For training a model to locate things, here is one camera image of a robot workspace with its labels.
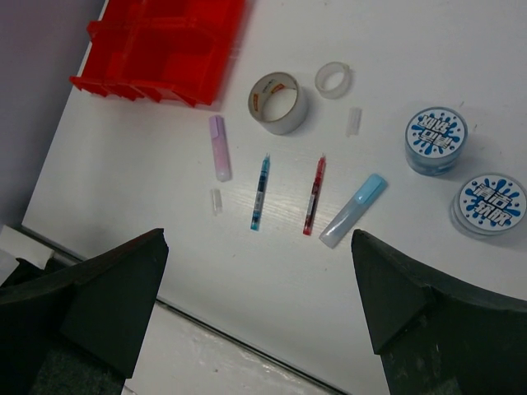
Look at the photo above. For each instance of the red pen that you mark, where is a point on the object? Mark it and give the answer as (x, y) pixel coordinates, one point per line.
(314, 196)

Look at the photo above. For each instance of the large clear tape roll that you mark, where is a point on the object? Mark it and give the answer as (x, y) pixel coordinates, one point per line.
(278, 103)

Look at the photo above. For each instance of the clear pen cap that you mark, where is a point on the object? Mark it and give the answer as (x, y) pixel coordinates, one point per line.
(216, 198)
(353, 121)

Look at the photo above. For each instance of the blue pen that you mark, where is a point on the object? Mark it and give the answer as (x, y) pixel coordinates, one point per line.
(260, 194)

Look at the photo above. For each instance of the pink highlighter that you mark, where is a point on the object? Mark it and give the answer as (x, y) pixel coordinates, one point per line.
(220, 148)

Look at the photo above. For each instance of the blue highlighter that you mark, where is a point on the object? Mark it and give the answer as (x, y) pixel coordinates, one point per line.
(353, 210)

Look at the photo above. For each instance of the red compartment bin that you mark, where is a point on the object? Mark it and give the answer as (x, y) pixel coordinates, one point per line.
(161, 50)

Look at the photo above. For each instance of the small clear tape roll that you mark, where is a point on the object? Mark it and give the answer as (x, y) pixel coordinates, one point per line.
(333, 80)

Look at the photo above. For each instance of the blue round tub far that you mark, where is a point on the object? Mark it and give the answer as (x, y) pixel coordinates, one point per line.
(434, 140)

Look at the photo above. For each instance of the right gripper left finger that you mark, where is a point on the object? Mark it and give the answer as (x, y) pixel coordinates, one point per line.
(79, 329)

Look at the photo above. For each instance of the blue round tub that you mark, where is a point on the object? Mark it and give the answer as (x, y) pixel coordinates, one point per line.
(488, 205)
(434, 140)

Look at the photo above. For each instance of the blue round tub near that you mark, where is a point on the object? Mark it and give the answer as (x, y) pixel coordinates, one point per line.
(488, 205)

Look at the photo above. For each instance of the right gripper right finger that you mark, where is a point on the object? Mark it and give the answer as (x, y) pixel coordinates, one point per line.
(434, 333)

